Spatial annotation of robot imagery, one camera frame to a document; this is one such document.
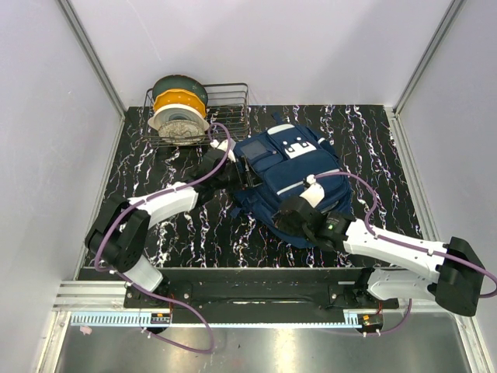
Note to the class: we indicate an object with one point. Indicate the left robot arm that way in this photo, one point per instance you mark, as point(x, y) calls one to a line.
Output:
point(119, 232)

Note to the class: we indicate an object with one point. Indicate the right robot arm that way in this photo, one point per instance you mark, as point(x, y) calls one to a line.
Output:
point(447, 273)

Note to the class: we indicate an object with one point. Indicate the white plate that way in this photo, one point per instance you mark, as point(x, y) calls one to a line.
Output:
point(176, 112)

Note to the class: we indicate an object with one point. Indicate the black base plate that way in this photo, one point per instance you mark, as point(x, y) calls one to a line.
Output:
point(266, 296)

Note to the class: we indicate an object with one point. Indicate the dark green plate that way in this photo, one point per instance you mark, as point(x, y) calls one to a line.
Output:
point(180, 82)

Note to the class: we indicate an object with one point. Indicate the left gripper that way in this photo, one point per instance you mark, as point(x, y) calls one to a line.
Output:
point(248, 179)

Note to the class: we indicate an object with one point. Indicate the wire dish rack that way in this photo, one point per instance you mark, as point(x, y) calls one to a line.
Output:
point(228, 104)

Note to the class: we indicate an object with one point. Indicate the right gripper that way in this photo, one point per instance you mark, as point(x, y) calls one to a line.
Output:
point(281, 224)

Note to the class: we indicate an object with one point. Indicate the yellow plate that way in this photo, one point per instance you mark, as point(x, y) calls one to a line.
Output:
point(180, 96)

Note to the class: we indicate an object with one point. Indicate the grey speckled plate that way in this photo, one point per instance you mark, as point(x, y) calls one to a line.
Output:
point(181, 132)

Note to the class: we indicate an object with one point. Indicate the navy blue student backpack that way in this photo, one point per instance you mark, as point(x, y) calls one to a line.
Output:
point(283, 156)

